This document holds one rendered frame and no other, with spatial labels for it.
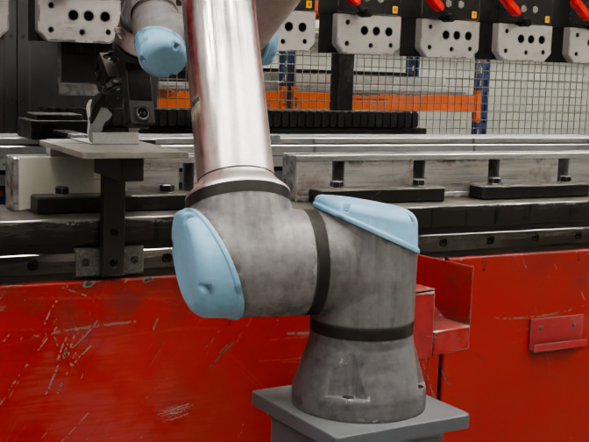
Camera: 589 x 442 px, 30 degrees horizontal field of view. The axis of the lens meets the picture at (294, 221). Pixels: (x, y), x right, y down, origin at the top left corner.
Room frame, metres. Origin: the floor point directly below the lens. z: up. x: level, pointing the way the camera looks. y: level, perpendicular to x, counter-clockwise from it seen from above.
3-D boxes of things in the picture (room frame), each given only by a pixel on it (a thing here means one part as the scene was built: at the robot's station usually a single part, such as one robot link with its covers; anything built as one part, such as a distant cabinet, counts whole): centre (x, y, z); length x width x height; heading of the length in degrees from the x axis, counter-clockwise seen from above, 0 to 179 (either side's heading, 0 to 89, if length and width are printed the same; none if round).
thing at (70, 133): (2.17, 0.46, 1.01); 0.26 x 0.12 x 0.05; 28
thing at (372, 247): (1.20, -0.07, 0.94); 0.13 x 0.12 x 0.14; 107
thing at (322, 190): (2.26, -0.17, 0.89); 0.30 x 0.05 x 0.03; 118
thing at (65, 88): (2.02, 0.39, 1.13); 0.10 x 0.02 x 0.10; 118
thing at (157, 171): (2.05, 0.34, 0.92); 0.39 x 0.06 x 0.10; 118
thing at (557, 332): (2.36, -0.59, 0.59); 0.15 x 0.02 x 0.07; 118
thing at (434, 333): (1.90, -0.19, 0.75); 0.20 x 0.16 x 0.18; 129
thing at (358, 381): (1.20, -0.08, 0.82); 0.15 x 0.15 x 0.10
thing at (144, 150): (1.89, 0.32, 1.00); 0.26 x 0.18 x 0.01; 28
